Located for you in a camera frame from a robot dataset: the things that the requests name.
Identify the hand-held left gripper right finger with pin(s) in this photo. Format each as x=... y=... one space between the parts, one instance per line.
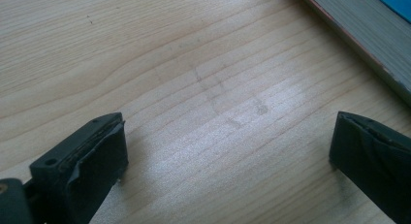
x=371 y=166

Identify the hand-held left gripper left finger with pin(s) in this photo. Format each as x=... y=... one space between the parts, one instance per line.
x=80 y=172

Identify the thick blue book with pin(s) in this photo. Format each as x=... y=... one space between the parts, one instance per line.
x=365 y=23

